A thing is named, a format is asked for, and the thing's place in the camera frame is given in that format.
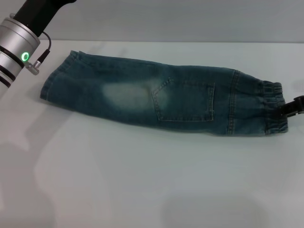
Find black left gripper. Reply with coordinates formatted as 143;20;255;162
13;0;78;38

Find blue denim shorts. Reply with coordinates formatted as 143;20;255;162
39;49;290;138

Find left arm cable with plug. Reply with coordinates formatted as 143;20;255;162
24;32;52;75

